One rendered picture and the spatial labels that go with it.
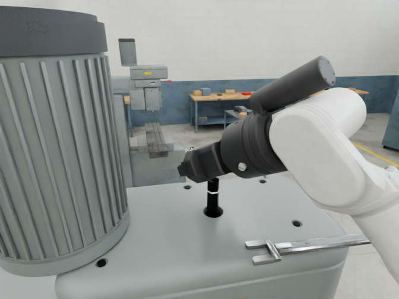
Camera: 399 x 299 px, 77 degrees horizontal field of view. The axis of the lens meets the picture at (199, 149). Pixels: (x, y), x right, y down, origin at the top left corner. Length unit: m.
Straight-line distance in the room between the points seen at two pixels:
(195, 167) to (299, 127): 0.19
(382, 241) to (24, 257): 0.42
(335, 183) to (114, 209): 0.29
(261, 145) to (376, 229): 0.14
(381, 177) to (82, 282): 0.37
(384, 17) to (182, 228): 9.31
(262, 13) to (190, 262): 7.28
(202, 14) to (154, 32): 1.28
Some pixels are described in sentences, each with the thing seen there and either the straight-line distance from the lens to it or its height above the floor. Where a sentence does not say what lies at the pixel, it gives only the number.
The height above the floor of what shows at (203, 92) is 0.98.
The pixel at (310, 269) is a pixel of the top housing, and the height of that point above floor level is 1.86.
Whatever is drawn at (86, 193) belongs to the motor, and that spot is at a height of 2.00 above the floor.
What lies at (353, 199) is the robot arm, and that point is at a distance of 0.28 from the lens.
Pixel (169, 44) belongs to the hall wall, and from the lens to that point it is 6.89.
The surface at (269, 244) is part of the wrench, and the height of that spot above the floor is 1.90.
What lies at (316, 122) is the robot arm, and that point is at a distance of 0.26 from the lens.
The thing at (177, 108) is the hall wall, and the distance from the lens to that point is 7.10.
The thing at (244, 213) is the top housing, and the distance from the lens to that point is 0.48.
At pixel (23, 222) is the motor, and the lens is 0.38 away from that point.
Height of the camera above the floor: 2.18
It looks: 23 degrees down
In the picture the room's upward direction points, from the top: straight up
